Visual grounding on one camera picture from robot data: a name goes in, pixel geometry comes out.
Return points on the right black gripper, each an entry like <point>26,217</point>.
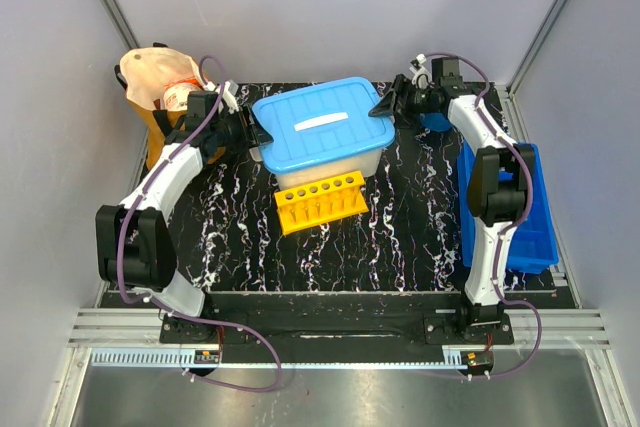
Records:
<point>386,107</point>

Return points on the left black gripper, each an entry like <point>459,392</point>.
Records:
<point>255,132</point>

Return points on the light blue plastic lid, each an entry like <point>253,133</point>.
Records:
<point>321,123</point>

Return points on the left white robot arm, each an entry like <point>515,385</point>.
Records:
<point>134,246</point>

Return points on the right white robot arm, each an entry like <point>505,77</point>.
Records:
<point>500,190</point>

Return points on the white plastic tub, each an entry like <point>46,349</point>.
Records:
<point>325,167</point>

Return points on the yellow test tube rack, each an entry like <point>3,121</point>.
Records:
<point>320,202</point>

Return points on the white orange bottle in bag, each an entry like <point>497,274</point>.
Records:
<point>175,97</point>

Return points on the brown canvas tote bag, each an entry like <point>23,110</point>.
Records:
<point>144,73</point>

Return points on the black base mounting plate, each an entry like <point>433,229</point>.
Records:
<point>335,330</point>

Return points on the dark blue divided tray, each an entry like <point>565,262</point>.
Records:
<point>534,246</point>

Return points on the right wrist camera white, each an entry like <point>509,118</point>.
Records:
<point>421,75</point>

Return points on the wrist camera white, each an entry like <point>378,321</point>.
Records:
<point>421,75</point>
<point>227,92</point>

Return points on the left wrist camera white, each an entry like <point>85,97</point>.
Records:
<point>227,92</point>

